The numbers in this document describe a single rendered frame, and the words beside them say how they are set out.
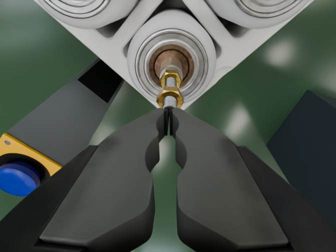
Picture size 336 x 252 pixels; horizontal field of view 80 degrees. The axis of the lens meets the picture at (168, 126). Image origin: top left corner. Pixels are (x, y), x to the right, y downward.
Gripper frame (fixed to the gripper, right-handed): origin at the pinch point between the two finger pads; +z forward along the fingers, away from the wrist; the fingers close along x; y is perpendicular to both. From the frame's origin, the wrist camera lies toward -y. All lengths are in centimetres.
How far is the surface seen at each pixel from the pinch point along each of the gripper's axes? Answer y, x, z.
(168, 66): -0.4, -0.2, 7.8
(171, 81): 0.1, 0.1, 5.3
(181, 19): -3.8, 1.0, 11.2
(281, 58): 6.1, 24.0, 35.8
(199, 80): 1.9, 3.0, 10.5
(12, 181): 9.1, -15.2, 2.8
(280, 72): 9.4, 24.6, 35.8
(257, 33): -1.5, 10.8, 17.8
